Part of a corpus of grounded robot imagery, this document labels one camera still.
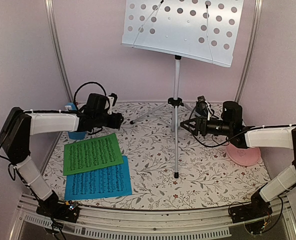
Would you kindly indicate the left aluminium frame post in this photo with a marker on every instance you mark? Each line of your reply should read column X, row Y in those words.
column 50, row 13

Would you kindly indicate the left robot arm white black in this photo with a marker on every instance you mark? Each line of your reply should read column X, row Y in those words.
column 22, row 125

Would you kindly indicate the front aluminium rail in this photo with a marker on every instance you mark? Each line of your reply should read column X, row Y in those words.
column 97, row 223

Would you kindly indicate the aluminium frame post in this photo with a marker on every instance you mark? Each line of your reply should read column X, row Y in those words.
column 250, row 49
column 50, row 13

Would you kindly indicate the green sheet music page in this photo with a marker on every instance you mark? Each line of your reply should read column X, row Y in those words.
column 91, row 154

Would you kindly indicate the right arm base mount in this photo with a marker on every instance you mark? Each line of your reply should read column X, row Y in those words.
column 250, row 207

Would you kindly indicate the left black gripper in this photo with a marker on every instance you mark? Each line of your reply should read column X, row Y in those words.
column 116, row 122

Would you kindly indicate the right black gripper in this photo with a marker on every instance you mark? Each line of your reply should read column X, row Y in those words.
column 201, row 123

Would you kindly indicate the right aluminium frame post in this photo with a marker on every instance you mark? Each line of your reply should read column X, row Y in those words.
column 250, row 49

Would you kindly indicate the pink plastic plate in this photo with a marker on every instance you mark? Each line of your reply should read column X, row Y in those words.
column 243, row 157

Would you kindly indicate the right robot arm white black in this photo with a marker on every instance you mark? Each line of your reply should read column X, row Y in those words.
column 242, row 137

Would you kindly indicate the blue sheet music page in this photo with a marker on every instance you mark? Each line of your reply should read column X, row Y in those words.
column 109, row 182

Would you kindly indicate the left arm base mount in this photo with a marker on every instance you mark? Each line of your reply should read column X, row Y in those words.
column 55, row 209

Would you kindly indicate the white perforated music stand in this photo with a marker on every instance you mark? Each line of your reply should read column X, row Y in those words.
column 203, row 30

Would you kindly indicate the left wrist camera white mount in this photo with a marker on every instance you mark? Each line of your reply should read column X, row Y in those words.
column 111, row 101

